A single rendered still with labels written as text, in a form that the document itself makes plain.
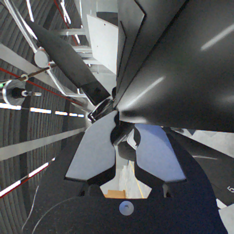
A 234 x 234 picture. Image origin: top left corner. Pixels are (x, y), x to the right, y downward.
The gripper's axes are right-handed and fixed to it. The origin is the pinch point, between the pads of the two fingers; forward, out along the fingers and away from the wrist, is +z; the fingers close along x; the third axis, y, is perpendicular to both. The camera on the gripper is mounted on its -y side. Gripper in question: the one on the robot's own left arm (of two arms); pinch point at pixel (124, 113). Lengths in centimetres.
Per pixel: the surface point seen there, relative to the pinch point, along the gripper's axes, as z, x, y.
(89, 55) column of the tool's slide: 80, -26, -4
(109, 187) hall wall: 540, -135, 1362
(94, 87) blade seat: 20.5, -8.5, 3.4
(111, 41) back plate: 42.3, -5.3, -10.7
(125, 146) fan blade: 19.5, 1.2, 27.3
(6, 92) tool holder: 8.3, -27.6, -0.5
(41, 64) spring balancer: 80, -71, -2
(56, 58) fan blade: 16.8, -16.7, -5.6
